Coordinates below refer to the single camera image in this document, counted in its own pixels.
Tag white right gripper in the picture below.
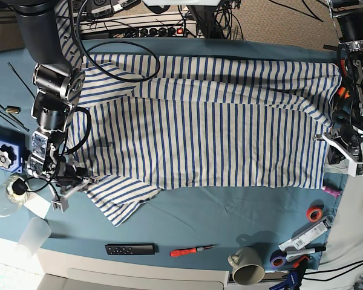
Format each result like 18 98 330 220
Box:
51 177 99 211

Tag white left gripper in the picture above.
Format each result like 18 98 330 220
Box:
314 133 363 177

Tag blue white striped T-shirt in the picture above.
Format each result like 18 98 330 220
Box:
55 3 341 226

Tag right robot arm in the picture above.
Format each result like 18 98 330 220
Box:
10 1 94 211

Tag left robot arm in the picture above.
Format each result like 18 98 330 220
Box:
315 1 363 177

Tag white paper card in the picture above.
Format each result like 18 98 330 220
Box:
24 193 51 219

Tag purple glue tube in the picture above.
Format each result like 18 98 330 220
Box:
322 185 341 198

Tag translucent plastic cup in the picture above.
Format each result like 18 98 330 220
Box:
16 217 51 259

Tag red tape roll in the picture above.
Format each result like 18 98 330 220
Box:
306 206 323 223

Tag blue box with black knob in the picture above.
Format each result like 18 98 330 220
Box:
0 126 27 173

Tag orange black utility knife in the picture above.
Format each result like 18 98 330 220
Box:
332 86 350 113

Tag barcode labelled package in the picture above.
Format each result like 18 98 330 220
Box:
278 216 333 251

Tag black remote control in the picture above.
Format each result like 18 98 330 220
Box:
105 243 155 256

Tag metal hex key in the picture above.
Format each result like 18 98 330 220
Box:
0 104 29 132

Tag brass tipped small tool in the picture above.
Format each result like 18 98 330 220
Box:
5 106 21 114

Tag purple tape roll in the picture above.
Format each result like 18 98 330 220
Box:
270 250 287 269

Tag blue black bar clamp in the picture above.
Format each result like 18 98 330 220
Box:
269 255 310 290

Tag blue table cloth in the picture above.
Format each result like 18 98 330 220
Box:
0 38 363 270

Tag beige ceramic mug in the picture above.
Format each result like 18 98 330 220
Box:
227 247 265 286

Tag black power strip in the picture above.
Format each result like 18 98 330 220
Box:
116 27 187 38

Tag red handled screwdriver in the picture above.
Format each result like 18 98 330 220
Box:
169 244 218 257

